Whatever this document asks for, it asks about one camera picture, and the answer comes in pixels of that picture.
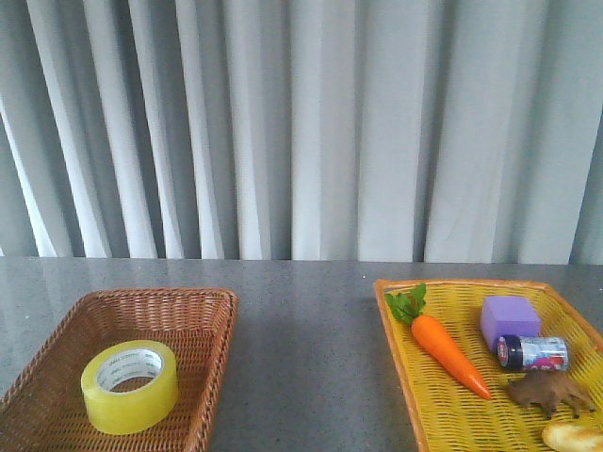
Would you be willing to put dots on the yellow tape roll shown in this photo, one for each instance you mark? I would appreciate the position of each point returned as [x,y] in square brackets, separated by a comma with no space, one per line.
[130,387]

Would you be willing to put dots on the grey pleated curtain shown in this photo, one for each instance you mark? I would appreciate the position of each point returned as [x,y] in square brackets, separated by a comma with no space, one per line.
[389,131]

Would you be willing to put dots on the orange toy carrot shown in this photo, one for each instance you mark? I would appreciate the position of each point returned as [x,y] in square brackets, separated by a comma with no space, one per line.
[432,335]

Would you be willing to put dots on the purple foam cube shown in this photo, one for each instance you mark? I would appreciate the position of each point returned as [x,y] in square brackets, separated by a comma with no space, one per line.
[506,314]

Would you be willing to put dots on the yellow woven tray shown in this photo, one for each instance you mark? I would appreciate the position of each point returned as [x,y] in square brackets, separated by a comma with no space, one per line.
[445,415]

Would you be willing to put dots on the small black-capped jar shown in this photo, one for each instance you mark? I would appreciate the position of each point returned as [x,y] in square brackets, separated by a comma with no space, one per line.
[527,353]

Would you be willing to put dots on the brown toy animal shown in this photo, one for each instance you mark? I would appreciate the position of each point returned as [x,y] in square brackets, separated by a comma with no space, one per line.
[548,389]

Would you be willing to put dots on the brown wicker basket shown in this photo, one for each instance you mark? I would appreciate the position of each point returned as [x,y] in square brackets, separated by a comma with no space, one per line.
[44,409]

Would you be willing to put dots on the toy bread piece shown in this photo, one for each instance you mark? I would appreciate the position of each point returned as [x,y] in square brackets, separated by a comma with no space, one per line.
[570,437]

